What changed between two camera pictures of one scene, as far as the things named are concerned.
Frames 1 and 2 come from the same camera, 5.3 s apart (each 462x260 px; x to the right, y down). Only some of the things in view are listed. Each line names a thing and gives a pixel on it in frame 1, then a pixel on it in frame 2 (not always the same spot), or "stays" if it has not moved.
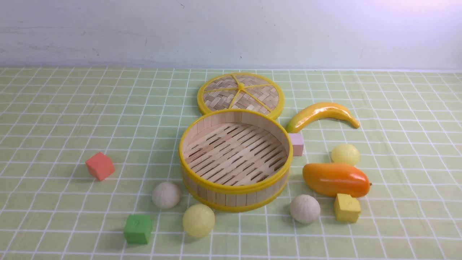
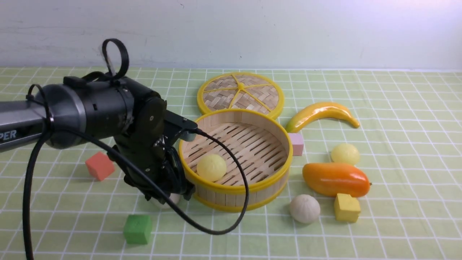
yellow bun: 346,154 stays
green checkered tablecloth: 90,168 stays
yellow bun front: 199,220 → 212,167
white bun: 305,208 stays
